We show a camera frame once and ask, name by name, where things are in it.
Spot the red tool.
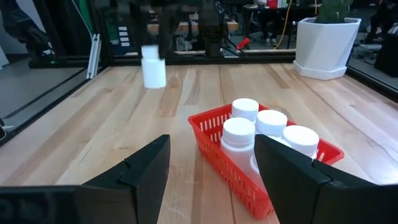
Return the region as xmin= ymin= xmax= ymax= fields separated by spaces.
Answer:
xmin=235 ymin=37 xmax=251 ymax=50

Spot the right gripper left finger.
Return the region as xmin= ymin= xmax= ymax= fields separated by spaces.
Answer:
xmin=77 ymin=134 xmax=172 ymax=224

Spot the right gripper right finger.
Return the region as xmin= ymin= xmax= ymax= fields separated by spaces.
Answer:
xmin=253 ymin=134 xmax=398 ymax=224

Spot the white hexagonal planter pot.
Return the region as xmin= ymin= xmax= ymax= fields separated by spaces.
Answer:
xmin=293 ymin=17 xmax=363 ymax=81

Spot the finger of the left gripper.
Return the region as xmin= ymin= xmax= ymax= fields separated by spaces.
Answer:
xmin=133 ymin=6 xmax=147 ymax=47
xmin=159 ymin=12 xmax=180 ymax=60

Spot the green cactus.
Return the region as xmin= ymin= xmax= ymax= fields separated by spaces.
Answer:
xmin=314 ymin=0 xmax=354 ymax=24

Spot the white plastic pill bottle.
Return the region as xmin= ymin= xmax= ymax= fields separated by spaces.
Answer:
xmin=220 ymin=117 xmax=261 ymax=187
xmin=141 ymin=44 xmax=167 ymax=90
xmin=282 ymin=124 xmax=320 ymax=159
xmin=231 ymin=98 xmax=260 ymax=124
xmin=254 ymin=109 xmax=289 ymax=139

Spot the red plastic basket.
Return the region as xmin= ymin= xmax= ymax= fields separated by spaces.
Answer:
xmin=187 ymin=103 xmax=345 ymax=220

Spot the yellow hanging cable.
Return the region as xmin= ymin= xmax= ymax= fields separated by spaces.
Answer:
xmin=275 ymin=0 xmax=294 ymax=50

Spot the silver aluminium bar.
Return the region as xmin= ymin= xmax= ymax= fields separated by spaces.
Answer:
xmin=86 ymin=33 xmax=101 ymax=80

